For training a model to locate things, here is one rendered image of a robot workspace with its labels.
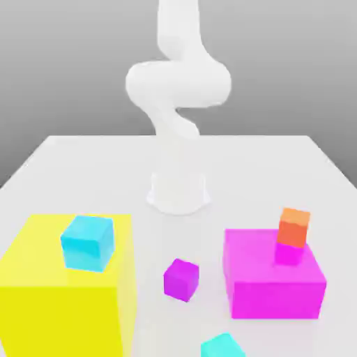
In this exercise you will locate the small orange cube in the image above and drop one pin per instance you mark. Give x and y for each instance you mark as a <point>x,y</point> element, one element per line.
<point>292,230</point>

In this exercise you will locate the small turquoise cube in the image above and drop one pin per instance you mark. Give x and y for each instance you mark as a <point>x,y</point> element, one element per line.
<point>221,347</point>

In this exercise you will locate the large yellow box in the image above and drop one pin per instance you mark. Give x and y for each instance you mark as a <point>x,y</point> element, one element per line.
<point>55,312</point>

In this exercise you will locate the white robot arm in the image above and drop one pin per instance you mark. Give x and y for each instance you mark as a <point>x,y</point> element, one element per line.
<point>178,83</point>

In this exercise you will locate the large magenta box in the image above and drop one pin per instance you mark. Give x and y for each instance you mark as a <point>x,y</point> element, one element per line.
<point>267,290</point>

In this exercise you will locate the small purple cube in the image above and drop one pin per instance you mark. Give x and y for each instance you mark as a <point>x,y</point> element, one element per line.
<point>180,280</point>

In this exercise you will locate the small magenta cube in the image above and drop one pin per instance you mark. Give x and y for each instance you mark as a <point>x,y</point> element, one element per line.
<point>288,254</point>

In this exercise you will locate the small cyan cube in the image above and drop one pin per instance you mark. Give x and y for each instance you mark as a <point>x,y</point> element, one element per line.
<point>87,244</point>

